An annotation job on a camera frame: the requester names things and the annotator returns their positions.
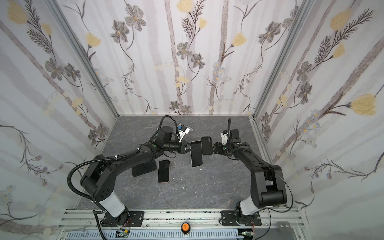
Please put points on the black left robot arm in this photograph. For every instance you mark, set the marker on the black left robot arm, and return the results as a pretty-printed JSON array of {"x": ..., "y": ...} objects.
[{"x": 99, "y": 179}]

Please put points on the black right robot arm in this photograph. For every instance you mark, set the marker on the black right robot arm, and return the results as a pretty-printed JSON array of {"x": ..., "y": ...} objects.
[{"x": 268, "y": 188}]

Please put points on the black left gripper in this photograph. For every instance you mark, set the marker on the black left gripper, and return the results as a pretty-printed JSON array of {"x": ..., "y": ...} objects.
[{"x": 183, "y": 147}]

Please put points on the black phone lying flat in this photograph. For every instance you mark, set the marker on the black phone lying flat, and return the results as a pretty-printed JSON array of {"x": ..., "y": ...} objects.
[{"x": 144, "y": 168}]

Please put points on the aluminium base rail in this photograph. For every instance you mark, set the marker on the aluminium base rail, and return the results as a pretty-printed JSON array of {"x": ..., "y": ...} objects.
[{"x": 208, "y": 224}]

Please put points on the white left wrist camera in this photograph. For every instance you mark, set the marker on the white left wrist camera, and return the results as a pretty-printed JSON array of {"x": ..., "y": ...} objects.
[{"x": 182, "y": 131}]

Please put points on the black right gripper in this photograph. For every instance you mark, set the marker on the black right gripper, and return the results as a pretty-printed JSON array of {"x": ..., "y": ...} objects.
[{"x": 218, "y": 148}]

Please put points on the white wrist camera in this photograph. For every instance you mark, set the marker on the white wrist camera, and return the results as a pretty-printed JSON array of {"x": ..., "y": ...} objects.
[
  {"x": 226, "y": 137},
  {"x": 182, "y": 131}
]

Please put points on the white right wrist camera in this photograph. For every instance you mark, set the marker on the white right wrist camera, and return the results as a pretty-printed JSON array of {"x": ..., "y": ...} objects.
[{"x": 226, "y": 137}]

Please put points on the black phone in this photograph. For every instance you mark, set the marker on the black phone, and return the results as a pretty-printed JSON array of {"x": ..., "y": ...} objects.
[
  {"x": 144, "y": 168},
  {"x": 196, "y": 154}
]

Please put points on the phone with pink case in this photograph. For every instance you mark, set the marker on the phone with pink case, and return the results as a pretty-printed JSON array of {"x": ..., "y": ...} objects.
[{"x": 164, "y": 171}]

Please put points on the orange emergency stop button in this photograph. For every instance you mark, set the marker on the orange emergency stop button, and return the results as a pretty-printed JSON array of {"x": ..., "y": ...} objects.
[{"x": 186, "y": 228}]

